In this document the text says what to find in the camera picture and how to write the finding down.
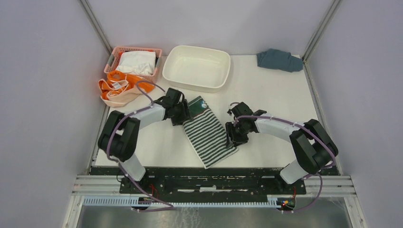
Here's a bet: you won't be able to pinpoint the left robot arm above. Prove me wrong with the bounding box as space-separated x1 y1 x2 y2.
97 88 193 193

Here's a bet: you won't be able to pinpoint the blue-grey folded cloth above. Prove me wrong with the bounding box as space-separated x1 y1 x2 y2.
256 48 303 73

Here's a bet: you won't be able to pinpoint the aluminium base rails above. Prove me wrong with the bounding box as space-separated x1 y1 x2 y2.
72 175 357 198

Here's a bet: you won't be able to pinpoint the white cloth in basket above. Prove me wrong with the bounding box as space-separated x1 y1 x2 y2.
116 51 156 76

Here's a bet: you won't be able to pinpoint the green white striped towel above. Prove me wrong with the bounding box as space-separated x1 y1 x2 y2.
182 96 238 169

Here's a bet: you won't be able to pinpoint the aluminium frame post left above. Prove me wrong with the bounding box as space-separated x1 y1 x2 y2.
78 0 113 54

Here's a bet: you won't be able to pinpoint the aluminium frame post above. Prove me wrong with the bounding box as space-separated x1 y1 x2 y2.
302 0 343 83
78 0 113 54

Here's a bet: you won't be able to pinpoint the aluminium frame post right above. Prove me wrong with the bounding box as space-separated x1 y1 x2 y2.
302 0 343 83

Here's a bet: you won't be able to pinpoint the white slotted cable duct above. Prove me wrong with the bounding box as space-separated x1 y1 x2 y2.
83 196 280 209

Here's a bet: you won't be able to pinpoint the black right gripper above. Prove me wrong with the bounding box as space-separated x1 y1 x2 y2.
225 121 249 148

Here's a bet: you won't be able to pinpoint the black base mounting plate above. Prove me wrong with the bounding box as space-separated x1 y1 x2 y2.
89 166 340 204

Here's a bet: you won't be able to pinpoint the white plastic tub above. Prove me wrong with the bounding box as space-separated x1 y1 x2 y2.
162 45 231 93

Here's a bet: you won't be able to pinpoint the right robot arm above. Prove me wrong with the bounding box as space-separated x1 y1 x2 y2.
225 102 338 194

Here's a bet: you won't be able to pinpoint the orange and cream cloth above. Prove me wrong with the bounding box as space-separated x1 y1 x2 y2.
98 70 155 107

